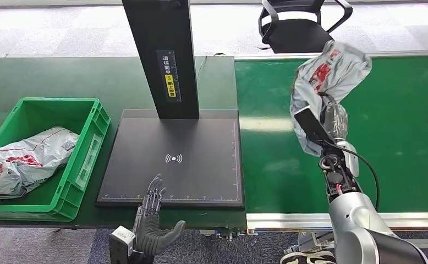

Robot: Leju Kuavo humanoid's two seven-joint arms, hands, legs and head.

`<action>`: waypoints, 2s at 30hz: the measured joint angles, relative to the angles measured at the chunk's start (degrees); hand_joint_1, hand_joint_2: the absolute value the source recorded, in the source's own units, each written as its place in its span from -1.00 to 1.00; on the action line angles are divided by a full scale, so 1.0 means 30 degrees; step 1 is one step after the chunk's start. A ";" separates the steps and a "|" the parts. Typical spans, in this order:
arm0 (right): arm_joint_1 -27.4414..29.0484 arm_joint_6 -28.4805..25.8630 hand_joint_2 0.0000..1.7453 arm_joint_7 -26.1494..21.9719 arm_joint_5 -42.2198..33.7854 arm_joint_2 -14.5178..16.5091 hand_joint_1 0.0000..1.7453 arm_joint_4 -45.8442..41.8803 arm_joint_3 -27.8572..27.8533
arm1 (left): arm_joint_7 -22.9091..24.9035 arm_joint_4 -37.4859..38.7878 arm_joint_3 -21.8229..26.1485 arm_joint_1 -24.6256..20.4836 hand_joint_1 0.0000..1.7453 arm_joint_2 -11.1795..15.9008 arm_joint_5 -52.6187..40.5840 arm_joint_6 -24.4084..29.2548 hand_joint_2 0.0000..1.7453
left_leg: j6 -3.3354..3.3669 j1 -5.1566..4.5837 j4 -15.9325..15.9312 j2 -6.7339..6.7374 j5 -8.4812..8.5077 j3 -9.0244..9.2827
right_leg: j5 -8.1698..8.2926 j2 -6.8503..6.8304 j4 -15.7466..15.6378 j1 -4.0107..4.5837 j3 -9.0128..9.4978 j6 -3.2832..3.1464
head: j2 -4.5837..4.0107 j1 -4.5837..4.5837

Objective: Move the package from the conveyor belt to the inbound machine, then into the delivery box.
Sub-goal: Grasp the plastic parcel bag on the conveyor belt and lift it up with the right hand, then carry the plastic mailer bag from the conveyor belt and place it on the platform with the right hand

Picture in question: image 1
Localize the thin white cable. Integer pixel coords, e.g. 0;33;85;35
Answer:
195;52;226;80

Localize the grey courier bag with QR label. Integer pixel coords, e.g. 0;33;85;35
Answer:
0;126;80;200

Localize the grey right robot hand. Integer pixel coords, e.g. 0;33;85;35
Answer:
294;92;349;146

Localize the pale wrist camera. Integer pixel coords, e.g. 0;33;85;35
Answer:
109;225;136;264
336;140;360;178

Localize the green plastic crate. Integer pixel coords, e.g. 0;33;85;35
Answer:
0;97;112;223

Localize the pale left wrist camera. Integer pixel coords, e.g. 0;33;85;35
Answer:
109;225;136;264

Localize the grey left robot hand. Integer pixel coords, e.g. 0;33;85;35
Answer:
133;173;186;257

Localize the yellow warning sticker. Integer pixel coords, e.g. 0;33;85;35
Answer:
164;74;177;98

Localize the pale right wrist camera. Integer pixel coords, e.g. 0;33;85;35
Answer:
336;140;360;178

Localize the silver metal bracket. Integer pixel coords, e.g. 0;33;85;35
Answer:
216;227;249;242

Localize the grey courier bag red print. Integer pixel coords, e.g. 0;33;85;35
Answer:
289;40;372;157

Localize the black office chair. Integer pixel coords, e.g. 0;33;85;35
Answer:
257;0;354;54

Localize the dark green table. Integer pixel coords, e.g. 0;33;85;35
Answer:
0;56;248;230

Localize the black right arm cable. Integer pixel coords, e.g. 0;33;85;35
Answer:
321;140;381;212

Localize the green conveyor belt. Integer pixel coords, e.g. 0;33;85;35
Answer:
234;50;428;252

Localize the black inbound scanner machine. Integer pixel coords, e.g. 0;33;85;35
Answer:
95;0;246;209

